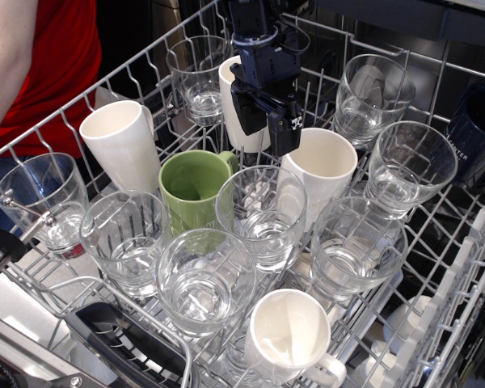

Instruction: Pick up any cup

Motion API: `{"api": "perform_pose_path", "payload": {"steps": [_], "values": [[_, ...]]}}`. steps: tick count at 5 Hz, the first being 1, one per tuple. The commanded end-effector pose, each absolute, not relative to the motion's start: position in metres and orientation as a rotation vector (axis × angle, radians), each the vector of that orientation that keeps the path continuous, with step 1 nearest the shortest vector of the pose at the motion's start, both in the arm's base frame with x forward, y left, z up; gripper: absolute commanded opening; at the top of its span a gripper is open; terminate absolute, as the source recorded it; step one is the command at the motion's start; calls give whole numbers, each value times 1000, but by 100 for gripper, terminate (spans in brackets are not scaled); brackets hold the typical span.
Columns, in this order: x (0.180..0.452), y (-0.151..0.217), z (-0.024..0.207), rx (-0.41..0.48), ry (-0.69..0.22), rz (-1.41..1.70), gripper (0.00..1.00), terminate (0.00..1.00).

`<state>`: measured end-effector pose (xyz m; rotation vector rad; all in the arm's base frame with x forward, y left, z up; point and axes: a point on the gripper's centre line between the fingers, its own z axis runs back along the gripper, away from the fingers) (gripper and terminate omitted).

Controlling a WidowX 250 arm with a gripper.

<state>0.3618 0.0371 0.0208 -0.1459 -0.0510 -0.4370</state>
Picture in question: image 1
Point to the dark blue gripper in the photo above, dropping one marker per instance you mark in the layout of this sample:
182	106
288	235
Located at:
270	64

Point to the clear drinking glass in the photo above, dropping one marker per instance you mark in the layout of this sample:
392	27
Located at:
264	207

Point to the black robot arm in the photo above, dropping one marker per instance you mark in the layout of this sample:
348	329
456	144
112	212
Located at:
264	13

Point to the white cup centre right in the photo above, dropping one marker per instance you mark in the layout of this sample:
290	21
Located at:
315	173

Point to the tall white cup left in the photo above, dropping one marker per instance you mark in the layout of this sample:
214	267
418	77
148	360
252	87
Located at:
120	137

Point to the white mug at back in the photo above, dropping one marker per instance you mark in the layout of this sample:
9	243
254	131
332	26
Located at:
238	139

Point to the white mug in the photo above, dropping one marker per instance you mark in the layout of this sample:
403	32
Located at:
288	337
238	139

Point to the green ceramic mug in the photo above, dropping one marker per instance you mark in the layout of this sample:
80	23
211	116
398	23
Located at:
189	183

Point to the clear glass back left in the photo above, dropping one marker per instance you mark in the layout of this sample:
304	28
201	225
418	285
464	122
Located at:
194	63

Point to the clear glass back right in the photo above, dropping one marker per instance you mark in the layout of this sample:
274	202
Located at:
373	92

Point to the clear glass front right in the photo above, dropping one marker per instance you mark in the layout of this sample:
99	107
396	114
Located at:
356	246

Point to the clear glass front centre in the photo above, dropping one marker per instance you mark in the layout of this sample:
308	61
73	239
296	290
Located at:
206	279

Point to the clear glass front left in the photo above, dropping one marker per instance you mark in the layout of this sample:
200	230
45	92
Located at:
125	233

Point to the navy blue mug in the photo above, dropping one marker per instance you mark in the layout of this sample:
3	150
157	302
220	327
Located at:
466	134

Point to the white mug at front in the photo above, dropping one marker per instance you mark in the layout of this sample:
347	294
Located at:
288	337

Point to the clear glass far left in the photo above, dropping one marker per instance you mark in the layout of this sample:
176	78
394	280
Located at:
47	183

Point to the person in red shirt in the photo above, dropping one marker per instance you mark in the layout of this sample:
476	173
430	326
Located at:
49	54

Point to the grey wire dishwasher rack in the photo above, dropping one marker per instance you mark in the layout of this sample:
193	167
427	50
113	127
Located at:
446	257

